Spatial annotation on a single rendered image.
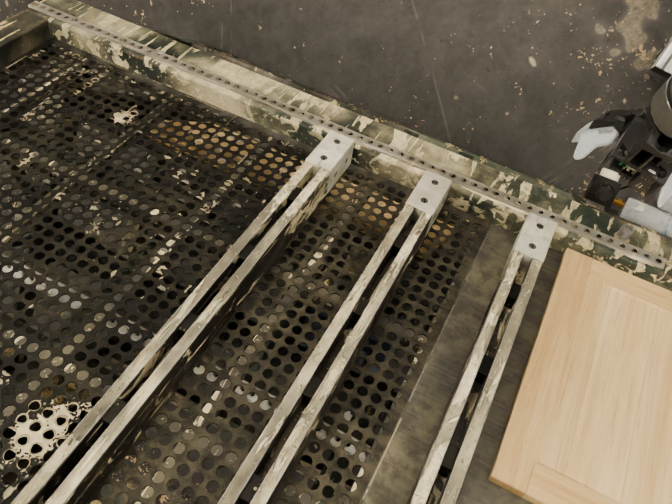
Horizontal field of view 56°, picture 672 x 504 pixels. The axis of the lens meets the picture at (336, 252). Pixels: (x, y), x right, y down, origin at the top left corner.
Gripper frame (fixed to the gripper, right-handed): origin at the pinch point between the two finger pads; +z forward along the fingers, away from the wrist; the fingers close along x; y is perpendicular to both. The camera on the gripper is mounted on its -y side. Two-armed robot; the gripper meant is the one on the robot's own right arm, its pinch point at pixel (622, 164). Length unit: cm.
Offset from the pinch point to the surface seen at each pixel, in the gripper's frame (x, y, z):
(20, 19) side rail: -136, 19, 52
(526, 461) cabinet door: 14.4, 41.4, 21.0
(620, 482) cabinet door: 29, 36, 22
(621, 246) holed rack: 14.8, -8.2, 44.5
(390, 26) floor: -76, -65, 115
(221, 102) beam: -80, 9, 53
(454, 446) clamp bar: 2.8, 46.0, 14.7
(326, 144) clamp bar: -50, 7, 43
